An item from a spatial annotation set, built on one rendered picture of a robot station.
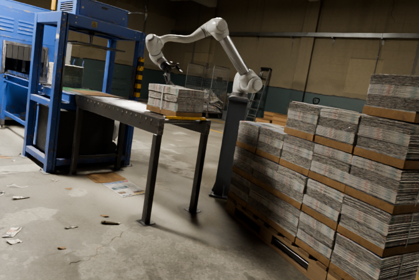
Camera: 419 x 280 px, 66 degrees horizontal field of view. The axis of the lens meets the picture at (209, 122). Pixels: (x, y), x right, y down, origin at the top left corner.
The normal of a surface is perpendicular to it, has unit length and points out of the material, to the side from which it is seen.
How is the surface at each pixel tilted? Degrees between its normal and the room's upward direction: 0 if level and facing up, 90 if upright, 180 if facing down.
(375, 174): 90
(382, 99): 90
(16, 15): 90
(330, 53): 90
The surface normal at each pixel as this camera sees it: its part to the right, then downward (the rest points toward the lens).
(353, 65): -0.67, -0.02
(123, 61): 0.72, 0.19
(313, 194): -0.88, -0.09
